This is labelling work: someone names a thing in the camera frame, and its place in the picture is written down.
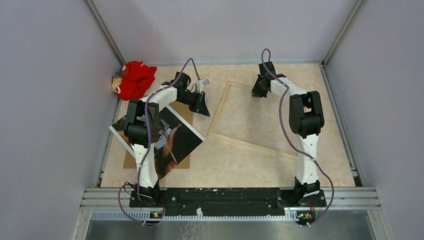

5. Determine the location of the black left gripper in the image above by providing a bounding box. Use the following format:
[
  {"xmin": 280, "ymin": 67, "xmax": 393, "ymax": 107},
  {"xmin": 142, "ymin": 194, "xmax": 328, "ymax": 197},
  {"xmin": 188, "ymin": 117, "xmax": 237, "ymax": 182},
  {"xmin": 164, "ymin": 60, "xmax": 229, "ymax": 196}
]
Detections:
[{"xmin": 177, "ymin": 90, "xmax": 210, "ymax": 117}]

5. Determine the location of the brown cardboard backing board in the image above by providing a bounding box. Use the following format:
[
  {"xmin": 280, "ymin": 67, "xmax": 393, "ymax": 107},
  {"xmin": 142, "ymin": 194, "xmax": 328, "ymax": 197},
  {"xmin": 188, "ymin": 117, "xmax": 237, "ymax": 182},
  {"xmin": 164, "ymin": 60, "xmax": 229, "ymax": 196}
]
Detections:
[{"xmin": 110, "ymin": 101, "xmax": 194, "ymax": 169}]

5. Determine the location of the white wooden picture frame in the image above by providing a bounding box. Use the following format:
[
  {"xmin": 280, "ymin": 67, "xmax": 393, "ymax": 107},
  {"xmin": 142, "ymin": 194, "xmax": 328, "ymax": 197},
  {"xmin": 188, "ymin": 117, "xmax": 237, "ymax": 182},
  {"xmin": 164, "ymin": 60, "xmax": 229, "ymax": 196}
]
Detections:
[{"xmin": 208, "ymin": 82, "xmax": 301, "ymax": 161}]

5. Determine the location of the clear acrylic glass sheet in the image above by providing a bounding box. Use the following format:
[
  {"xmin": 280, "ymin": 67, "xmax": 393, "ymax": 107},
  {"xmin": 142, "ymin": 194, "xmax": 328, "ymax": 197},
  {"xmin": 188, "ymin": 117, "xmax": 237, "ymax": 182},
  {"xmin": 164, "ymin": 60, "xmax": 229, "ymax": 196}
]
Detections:
[{"xmin": 213, "ymin": 85, "xmax": 299, "ymax": 157}]

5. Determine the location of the printed photo with white border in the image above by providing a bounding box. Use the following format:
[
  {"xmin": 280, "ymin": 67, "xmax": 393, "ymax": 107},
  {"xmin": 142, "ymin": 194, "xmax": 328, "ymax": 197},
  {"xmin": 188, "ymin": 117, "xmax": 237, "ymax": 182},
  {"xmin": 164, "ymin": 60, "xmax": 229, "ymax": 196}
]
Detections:
[{"xmin": 102, "ymin": 106, "xmax": 205, "ymax": 187}]

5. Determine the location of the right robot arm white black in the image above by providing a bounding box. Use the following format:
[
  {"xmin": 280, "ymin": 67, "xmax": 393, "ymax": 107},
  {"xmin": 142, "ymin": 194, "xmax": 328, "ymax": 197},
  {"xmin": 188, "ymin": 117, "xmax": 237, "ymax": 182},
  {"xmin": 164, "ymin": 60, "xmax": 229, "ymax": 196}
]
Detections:
[{"xmin": 251, "ymin": 61, "xmax": 325, "ymax": 207}]

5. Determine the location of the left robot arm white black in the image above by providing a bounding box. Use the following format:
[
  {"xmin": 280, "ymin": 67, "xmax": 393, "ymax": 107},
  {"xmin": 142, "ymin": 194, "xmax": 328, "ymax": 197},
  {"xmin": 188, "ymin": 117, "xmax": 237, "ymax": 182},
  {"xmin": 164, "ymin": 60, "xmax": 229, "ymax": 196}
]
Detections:
[{"xmin": 123, "ymin": 71, "xmax": 210, "ymax": 207}]

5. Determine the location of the red crumpled cloth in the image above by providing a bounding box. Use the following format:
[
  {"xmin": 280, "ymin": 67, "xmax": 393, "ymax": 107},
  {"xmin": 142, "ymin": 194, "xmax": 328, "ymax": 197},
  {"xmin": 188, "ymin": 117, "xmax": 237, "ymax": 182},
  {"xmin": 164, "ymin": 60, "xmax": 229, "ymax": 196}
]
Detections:
[{"xmin": 111, "ymin": 61, "xmax": 158, "ymax": 101}]

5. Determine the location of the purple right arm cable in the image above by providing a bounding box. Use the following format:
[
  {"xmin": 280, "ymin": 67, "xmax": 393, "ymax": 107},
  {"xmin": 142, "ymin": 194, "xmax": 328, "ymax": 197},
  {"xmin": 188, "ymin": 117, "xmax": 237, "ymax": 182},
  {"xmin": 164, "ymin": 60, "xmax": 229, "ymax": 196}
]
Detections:
[{"xmin": 260, "ymin": 48, "xmax": 335, "ymax": 228}]

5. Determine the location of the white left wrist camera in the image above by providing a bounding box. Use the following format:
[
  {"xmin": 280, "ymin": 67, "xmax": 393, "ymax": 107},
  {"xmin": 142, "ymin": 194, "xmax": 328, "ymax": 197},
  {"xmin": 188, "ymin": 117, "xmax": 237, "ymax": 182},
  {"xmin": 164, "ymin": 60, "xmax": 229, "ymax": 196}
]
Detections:
[{"xmin": 194, "ymin": 78, "xmax": 210, "ymax": 93}]

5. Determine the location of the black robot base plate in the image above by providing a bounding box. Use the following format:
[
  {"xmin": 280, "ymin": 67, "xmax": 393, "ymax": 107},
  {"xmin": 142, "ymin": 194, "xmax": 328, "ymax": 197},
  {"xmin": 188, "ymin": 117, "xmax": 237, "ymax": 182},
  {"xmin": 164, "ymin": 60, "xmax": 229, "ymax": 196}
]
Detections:
[{"xmin": 129, "ymin": 187, "xmax": 327, "ymax": 217}]

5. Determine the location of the aluminium front rail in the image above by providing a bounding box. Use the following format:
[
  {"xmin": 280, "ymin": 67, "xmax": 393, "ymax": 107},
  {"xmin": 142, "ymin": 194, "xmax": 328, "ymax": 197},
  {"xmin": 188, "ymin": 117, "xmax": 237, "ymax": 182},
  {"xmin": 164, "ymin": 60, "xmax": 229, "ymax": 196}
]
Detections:
[{"xmin": 80, "ymin": 187, "xmax": 381, "ymax": 222}]

